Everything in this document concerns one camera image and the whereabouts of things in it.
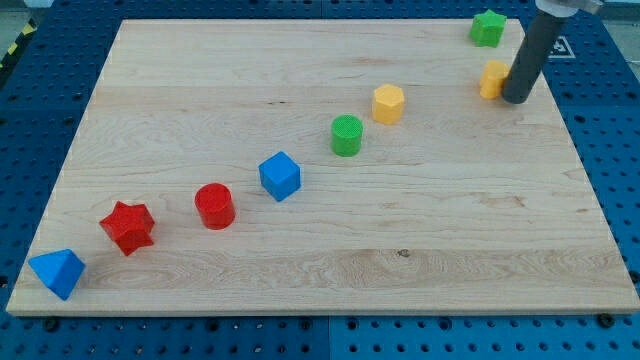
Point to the silver rod mount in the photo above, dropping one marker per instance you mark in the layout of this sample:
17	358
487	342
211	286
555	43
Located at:
568	8

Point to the yellow hexagon block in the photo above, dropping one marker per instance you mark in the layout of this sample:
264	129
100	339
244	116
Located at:
388	104

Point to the red cylinder block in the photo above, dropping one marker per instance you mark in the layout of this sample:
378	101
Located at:
215	206

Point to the blue cube block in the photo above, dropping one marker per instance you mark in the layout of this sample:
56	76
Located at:
280	176

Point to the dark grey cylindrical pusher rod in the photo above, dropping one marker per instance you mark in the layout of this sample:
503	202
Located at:
533	53

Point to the red star block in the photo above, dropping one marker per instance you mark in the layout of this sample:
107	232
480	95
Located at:
129	227

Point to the blue triangular prism block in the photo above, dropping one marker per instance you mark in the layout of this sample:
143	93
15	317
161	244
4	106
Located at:
59	271

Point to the yellow heart block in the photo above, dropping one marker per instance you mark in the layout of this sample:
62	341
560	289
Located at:
493	78

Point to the black bolt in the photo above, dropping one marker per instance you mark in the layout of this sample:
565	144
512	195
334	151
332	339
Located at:
605	320
50	324

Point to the green star block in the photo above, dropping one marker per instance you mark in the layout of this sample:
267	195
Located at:
487	28

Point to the green cylinder block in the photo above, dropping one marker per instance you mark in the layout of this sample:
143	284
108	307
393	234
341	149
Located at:
346	135

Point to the black bolt front right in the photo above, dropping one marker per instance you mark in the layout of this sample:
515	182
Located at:
605	320

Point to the black bolt front left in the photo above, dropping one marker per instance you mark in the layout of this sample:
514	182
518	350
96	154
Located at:
50	324

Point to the light wooden board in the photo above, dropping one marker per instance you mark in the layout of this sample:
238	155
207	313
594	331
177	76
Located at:
465	206

